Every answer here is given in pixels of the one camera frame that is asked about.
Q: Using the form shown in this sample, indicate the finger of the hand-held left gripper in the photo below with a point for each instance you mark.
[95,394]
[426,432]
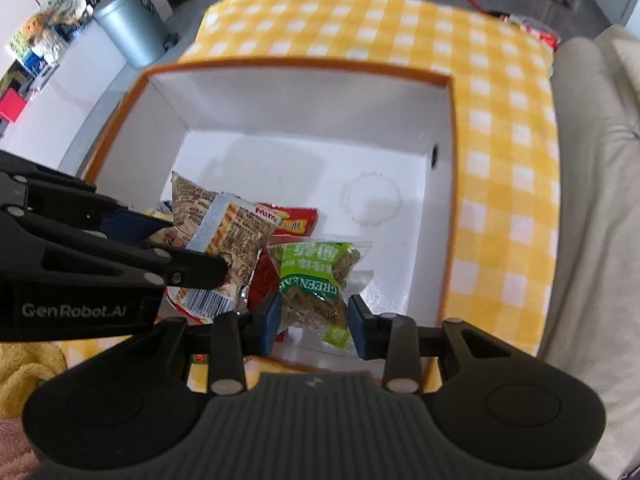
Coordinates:
[195,270]
[127,224]

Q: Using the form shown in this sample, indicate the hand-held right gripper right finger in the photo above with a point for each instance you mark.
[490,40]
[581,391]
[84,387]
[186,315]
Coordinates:
[358,329]

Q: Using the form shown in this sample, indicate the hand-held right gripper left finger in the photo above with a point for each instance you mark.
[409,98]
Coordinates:
[270,321]

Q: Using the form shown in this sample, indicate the green snack packet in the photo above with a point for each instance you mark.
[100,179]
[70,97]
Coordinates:
[310,280]

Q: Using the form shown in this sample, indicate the brown snack packet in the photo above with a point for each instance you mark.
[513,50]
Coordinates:
[240,230]

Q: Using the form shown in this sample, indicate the white box with orange rim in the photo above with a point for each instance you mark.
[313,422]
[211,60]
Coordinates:
[300,170]

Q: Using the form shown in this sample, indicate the plain red snack packet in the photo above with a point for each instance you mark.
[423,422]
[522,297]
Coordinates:
[262,280]

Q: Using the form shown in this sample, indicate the yellow towel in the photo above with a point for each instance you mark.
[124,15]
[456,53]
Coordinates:
[25,370]

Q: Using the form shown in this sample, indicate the red snack packet yellow print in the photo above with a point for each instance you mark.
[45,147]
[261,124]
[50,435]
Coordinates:
[295,220]

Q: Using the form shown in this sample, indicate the white counter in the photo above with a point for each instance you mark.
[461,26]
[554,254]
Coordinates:
[65,90]

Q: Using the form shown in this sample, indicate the pink cloth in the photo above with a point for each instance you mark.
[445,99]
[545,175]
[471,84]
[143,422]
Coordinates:
[12,445]

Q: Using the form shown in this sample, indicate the red box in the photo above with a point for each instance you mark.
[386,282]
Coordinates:
[11,105]

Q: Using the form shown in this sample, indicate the grey trash bin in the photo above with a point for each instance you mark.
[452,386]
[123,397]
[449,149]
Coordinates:
[130,25]

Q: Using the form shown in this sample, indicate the pile of colourful toys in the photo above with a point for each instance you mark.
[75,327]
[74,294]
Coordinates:
[50,25]

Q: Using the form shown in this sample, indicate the beige sofa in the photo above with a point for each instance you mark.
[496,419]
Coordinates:
[600,210]

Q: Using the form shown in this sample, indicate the yellow checkered storage box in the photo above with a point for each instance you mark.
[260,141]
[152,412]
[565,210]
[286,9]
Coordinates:
[350,25]

